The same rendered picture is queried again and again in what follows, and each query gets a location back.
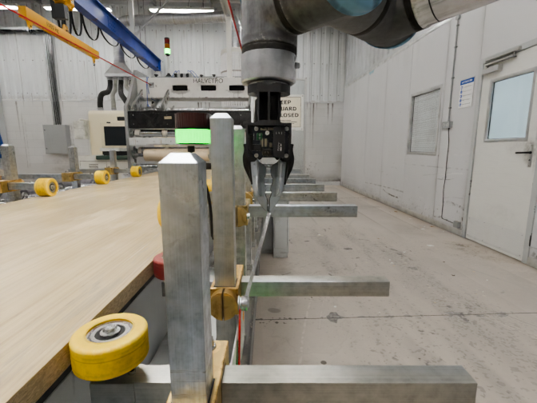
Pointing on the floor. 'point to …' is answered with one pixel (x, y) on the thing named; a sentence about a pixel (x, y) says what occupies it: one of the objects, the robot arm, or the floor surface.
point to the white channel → (228, 37)
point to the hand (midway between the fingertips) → (268, 203)
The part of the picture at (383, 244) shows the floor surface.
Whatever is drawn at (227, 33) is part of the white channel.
